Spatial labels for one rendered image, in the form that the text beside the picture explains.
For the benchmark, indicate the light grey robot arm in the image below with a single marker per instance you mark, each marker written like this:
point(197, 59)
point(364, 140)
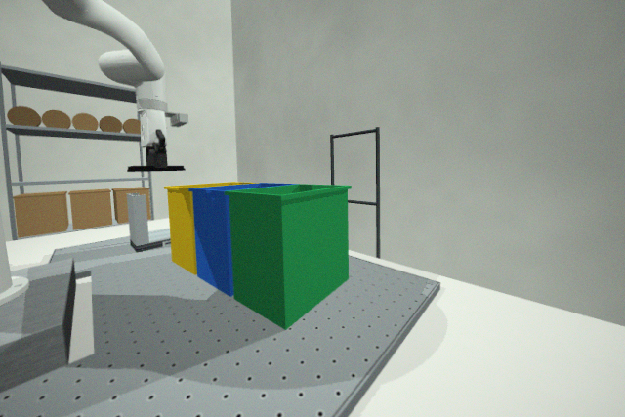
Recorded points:
point(141, 64)

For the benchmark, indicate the blue bin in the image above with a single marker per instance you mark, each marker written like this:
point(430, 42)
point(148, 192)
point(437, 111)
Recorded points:
point(212, 233)

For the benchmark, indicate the yellow open bin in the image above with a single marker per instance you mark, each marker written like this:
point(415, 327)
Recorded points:
point(181, 220)

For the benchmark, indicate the green bin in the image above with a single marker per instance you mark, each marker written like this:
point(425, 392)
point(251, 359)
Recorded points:
point(289, 247)

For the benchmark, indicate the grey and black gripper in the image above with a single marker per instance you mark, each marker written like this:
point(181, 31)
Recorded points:
point(153, 123)

